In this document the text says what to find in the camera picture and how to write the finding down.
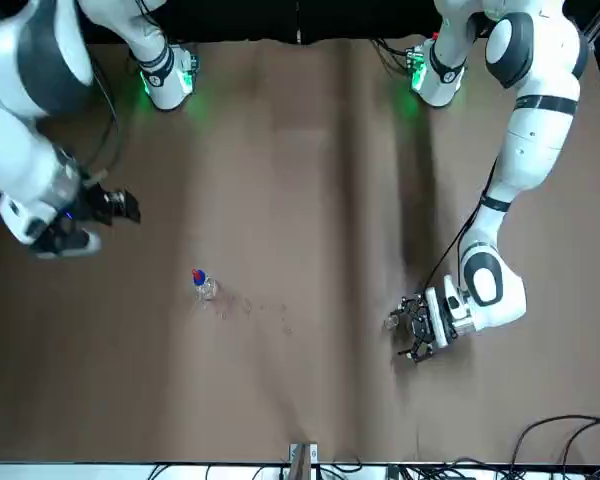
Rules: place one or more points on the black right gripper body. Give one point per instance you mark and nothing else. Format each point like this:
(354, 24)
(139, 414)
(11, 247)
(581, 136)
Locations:
(92, 205)

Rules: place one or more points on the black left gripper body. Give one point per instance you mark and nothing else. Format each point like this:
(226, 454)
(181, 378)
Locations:
(424, 327)

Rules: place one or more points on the clear glass sample vial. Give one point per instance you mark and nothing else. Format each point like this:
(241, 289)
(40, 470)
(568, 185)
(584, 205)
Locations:
(392, 322)

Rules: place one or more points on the small red dropper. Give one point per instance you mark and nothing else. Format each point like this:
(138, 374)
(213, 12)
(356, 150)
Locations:
(197, 273)

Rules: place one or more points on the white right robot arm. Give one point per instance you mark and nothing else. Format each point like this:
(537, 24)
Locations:
(10, 150)

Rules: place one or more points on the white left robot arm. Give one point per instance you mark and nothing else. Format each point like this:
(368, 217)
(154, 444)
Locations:
(535, 140)

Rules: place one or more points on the clear blue-capped dropper bottle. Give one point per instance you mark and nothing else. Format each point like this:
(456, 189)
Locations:
(210, 290)

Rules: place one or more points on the metal camera post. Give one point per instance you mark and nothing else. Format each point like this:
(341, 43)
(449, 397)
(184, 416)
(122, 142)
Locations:
(302, 462)

